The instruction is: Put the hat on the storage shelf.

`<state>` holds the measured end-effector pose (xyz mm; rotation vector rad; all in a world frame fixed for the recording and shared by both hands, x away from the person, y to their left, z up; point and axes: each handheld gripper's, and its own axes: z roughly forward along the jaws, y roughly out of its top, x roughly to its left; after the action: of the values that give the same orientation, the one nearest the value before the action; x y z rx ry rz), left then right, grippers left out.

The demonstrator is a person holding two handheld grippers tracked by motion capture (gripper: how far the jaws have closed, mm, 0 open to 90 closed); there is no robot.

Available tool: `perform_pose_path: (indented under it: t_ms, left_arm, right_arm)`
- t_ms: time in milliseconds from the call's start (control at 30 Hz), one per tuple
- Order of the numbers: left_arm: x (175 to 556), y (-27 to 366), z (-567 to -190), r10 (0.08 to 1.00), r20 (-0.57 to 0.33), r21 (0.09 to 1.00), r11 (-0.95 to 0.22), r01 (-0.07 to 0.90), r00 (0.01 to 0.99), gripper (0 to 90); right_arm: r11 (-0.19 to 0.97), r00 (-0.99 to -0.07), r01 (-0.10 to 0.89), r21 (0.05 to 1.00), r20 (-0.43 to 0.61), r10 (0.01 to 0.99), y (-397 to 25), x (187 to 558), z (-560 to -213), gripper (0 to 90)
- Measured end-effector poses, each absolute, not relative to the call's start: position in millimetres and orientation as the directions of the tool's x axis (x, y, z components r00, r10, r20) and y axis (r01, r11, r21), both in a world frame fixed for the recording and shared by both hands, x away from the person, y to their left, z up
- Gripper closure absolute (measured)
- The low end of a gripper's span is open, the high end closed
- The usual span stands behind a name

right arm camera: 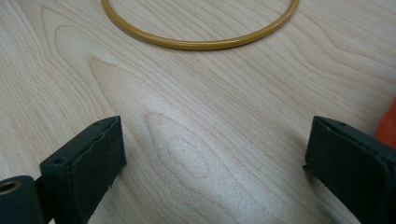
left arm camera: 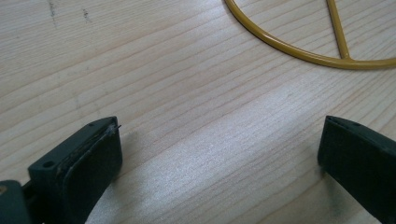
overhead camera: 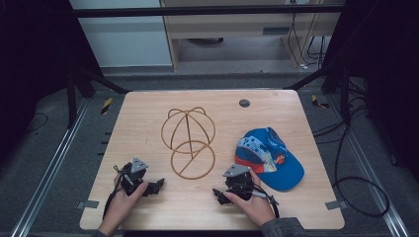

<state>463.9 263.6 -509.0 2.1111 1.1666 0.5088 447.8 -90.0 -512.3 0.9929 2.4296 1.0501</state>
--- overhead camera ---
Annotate person's left hand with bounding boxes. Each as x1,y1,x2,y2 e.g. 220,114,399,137
101,173,150,232

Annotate right hand-held gripper cable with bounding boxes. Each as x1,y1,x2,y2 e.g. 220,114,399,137
250,183,282,219

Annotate yellow black striped tape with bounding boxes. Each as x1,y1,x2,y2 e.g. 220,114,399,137
310,94,330,110
100,96,114,116

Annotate person's right hand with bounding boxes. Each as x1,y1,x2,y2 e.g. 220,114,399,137
223,169,277,228

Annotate long black floor cable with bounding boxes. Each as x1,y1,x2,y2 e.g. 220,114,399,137
311,95,391,218

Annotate left hand-held gripper cable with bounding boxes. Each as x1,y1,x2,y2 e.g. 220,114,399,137
102,165,126,220

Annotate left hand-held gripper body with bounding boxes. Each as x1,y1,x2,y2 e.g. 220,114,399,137
120,157,156,198

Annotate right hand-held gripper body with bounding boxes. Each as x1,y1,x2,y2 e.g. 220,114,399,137
222,163,255,202

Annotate grey tape strip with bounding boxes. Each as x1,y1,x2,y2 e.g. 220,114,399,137
324,199,349,211
76,199,100,210

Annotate hand-held gripper cable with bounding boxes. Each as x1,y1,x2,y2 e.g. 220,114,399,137
102,165,126,220
250,183,282,219

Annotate white cabinet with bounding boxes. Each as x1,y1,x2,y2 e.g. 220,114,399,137
68,0,174,69

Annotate thin black floor cable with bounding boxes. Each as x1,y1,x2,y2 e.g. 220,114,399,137
25,112,49,133

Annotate black metal stand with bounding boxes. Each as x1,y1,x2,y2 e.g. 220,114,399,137
64,66,132,130
284,62,352,126

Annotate blue printed baseball cap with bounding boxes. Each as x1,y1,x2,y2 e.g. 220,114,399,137
233,126,305,193

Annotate black hanging desk cables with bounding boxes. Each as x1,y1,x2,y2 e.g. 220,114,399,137
287,12,328,71

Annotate light wooden desk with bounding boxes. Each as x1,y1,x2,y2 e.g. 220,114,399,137
159,0,346,72

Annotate black horizontal frame bar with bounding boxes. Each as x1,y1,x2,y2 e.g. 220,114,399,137
70,4,346,19

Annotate black curtain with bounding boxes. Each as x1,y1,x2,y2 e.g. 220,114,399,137
0,0,105,166
320,0,419,186

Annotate brown wire hat stand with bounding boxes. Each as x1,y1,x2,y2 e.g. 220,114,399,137
160,106,217,181

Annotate silver metal floor rail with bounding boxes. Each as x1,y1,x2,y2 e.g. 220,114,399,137
328,94,410,237
9,98,91,237

